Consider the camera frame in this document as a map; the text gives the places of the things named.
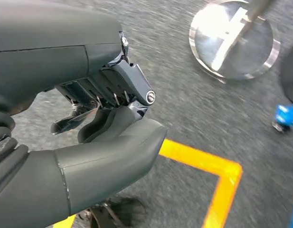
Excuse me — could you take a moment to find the chrome stanchion post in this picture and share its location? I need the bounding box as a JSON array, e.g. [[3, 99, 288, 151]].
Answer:
[[189, 0, 281, 84]]

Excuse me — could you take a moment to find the yellow floor tape square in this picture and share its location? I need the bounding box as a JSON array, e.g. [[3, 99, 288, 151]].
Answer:
[[52, 138, 243, 228]]

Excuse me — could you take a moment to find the blue metal shelf rack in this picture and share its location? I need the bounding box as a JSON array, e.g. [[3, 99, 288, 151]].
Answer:
[[272, 104, 293, 228]]

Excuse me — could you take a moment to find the black robot leg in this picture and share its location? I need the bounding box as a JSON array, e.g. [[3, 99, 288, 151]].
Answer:
[[76, 196, 146, 228]]

